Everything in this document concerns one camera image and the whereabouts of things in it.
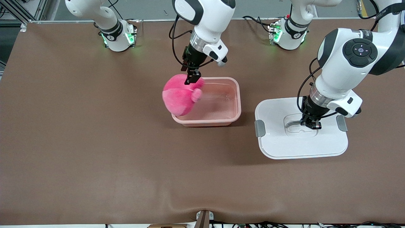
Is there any pink plush toy with eyes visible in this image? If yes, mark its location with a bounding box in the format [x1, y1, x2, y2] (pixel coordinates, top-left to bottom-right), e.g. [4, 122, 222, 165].
[162, 74, 205, 117]

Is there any white plastic box lid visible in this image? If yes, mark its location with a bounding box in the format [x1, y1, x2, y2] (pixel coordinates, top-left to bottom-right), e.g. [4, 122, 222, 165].
[255, 97, 348, 160]

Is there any pink plastic storage box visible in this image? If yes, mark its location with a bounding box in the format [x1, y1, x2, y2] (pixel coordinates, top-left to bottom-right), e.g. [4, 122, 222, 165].
[171, 77, 242, 127]

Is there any grey lid latch clip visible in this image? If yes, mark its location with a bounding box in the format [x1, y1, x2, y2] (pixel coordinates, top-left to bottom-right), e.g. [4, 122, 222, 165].
[336, 115, 348, 132]
[255, 120, 266, 138]

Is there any brown table mat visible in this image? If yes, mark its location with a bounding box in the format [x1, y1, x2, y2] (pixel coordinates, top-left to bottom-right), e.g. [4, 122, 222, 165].
[0, 17, 405, 226]

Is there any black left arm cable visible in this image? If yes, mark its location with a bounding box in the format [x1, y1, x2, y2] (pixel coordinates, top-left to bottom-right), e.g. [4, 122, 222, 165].
[297, 0, 405, 121]

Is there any black base power cable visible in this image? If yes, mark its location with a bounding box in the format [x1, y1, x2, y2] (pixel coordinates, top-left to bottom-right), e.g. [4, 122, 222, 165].
[242, 15, 280, 35]

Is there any thin black base cable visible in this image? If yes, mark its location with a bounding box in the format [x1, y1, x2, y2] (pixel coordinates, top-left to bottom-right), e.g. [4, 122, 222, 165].
[108, 0, 134, 21]

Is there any aluminium frame profile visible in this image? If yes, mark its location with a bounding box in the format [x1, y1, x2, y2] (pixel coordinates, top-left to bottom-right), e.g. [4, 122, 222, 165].
[0, 0, 48, 25]
[380, 0, 405, 26]

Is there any metal bracket with wooden post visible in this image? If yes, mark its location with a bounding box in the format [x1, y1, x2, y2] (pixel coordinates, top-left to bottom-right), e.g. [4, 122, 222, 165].
[195, 210, 215, 228]

